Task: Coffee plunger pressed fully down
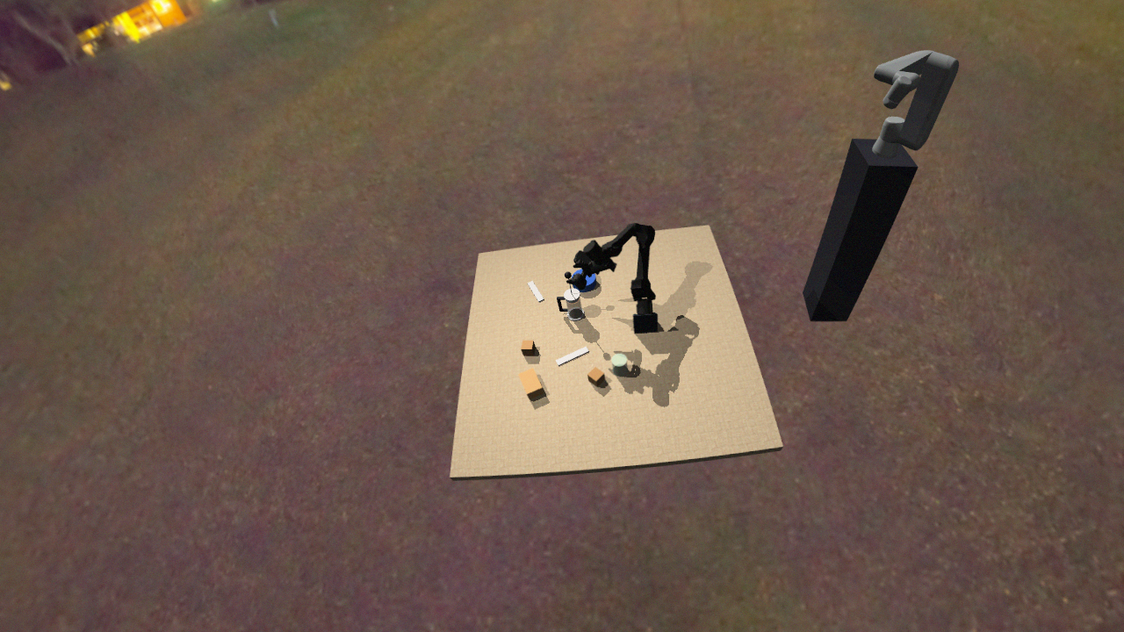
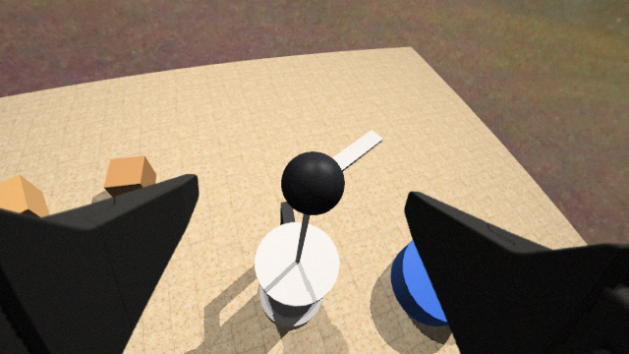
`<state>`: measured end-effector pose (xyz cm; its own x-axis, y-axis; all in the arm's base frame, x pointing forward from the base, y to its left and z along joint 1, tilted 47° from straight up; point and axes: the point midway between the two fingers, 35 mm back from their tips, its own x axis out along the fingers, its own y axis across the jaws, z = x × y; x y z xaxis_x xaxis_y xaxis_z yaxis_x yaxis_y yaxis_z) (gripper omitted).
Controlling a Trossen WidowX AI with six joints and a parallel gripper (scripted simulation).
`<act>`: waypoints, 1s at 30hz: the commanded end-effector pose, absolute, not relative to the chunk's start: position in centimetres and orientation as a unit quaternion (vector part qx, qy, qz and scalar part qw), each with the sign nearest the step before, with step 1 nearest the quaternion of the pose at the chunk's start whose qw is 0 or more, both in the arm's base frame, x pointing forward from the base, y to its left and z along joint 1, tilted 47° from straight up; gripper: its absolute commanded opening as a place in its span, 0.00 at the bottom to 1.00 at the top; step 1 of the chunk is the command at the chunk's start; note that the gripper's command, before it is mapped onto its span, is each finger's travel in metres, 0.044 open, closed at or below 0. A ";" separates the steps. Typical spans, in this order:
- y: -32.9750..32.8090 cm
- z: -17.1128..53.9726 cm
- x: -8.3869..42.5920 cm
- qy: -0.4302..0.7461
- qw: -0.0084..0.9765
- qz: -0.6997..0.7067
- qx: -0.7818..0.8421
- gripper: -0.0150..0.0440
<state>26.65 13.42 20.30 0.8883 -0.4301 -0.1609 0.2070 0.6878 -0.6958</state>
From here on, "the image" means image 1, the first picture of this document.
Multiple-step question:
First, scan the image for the white flat bar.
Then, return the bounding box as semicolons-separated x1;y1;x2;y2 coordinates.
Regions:
527;281;544;303
556;347;589;365

